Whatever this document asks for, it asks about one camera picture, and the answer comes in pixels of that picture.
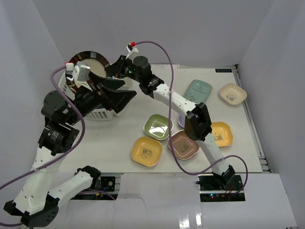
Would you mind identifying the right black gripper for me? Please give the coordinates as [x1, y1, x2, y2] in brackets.
[105, 55, 142, 84]

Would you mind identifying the round black rimmed plate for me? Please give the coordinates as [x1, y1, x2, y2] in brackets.
[61, 51, 110, 94]

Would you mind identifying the green square plate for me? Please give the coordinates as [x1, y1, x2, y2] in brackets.
[143, 114, 169, 141]

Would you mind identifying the yellow panda plate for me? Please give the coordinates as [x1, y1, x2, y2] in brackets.
[211, 122, 234, 147]
[131, 137, 163, 167]

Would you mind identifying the lavender square plate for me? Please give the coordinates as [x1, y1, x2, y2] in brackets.
[178, 116, 185, 128]

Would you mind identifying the light teal square plate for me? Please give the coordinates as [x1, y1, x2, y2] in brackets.
[183, 80, 213, 104]

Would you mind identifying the pink panda square plate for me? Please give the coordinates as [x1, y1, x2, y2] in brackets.
[172, 130, 200, 160]

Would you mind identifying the cream panda square plate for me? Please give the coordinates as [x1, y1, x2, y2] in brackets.
[219, 83, 247, 106]

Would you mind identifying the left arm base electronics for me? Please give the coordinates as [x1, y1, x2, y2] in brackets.
[74, 176, 118, 200]

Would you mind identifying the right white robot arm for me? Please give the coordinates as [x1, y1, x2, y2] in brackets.
[105, 56, 235, 190]

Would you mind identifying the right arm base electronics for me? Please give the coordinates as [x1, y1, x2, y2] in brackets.
[196, 175, 245, 203]

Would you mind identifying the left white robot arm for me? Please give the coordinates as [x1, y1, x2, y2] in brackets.
[4, 73, 136, 228]

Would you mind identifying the white plastic basket bin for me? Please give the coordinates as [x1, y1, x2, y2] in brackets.
[58, 72, 132, 121]

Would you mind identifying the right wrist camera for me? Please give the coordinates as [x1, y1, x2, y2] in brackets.
[126, 42, 139, 59]

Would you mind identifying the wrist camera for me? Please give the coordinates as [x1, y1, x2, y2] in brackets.
[126, 42, 139, 59]
[65, 61, 91, 83]

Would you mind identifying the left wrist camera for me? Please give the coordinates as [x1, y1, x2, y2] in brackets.
[65, 61, 91, 83]

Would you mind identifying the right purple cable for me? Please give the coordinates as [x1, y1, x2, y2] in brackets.
[134, 41, 249, 195]

